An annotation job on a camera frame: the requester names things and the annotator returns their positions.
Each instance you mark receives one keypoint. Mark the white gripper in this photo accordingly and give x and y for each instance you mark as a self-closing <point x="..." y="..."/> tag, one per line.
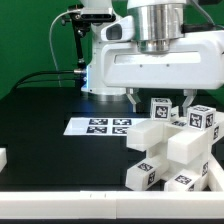
<point x="194" y="61"/>

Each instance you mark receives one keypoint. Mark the small white tagged block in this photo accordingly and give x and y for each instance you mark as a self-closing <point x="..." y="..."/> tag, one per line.
<point x="161" y="109"/>

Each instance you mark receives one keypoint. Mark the small tagged cube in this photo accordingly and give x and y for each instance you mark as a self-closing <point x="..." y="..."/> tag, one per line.
<point x="200" y="117"/>

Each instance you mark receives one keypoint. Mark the long chair side piece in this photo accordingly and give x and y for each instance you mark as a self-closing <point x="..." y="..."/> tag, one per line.
<point x="149" y="133"/>
<point x="195" y="141"/>

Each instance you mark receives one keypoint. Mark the white chair seat block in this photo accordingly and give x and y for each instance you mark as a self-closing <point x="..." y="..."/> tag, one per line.
<point x="198" y="164"/>

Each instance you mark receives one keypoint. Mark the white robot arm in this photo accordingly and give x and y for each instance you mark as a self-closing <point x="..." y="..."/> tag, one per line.
<point x="151" y="48"/>

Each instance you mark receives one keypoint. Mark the white left border block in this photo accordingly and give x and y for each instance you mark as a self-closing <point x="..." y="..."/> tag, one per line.
<point x="3" y="158"/>

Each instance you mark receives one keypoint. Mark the flat white tagged base plate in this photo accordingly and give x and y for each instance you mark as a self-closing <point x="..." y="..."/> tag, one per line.
<point x="80" y="126"/>

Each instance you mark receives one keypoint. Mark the white right border rail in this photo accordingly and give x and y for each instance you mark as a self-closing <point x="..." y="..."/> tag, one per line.
<point x="215" y="176"/>

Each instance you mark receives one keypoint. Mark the white border rail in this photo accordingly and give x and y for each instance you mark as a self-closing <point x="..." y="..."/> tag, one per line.
<point x="215" y="176"/>
<point x="111" y="205"/>

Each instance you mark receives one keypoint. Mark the black camera stand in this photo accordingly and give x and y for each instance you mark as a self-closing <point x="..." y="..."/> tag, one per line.
<point x="82" y="18"/>

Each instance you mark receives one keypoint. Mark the white front border rail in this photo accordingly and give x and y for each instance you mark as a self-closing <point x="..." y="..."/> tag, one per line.
<point x="111" y="205"/>

